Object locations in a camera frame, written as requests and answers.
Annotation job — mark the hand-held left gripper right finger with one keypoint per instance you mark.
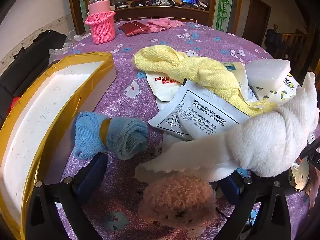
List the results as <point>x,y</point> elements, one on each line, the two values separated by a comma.
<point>232,188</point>

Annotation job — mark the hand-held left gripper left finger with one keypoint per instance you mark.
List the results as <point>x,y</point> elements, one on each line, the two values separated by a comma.
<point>91,175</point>

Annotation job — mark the blue towel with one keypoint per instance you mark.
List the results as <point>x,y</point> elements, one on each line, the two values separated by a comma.
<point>125,135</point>

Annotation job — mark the white towel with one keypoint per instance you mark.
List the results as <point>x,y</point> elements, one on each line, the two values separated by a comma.
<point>262,142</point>

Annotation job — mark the pink fluffy plush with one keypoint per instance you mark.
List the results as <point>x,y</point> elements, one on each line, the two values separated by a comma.
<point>177,200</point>

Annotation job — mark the yellow-taped white box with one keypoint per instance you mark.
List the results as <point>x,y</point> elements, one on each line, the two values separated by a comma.
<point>37,110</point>

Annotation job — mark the lemon print tissue pack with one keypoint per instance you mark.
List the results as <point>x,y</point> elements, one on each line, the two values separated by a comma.
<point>282,95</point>

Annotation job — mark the yellow towel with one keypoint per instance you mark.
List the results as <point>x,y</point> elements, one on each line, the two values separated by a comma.
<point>200,70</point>

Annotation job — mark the white sachet dark print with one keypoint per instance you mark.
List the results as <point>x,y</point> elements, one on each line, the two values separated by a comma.
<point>200,105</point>

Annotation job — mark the white packet red print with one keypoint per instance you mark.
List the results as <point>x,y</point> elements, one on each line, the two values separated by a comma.
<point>162,87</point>

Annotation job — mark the white foam block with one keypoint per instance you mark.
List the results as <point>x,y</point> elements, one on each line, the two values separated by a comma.
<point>270,73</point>

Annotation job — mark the black sofa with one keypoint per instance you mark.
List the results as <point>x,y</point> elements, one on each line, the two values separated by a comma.
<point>32,55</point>

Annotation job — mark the clear plastic bag with bottles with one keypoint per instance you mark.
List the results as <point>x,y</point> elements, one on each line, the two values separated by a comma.
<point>75,36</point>

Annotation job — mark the red pouch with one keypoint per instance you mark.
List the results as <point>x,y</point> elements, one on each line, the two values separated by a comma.
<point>133,28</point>

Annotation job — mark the purple floral tablecloth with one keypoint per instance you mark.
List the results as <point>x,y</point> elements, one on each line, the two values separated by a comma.
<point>175,42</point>

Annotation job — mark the wooden stair railing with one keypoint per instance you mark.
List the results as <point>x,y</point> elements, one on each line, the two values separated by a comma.
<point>295,42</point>

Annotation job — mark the pink cloth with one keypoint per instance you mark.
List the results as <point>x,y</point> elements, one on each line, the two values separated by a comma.
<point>162,23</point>

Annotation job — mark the bottle with pink sleeve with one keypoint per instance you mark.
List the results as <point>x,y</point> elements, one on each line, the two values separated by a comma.
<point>98,5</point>

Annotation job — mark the brown wooden door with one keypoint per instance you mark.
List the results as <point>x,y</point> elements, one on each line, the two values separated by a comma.
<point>256,20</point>

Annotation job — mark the wooden cabinet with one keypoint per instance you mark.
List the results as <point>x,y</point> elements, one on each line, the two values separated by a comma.
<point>75,5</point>

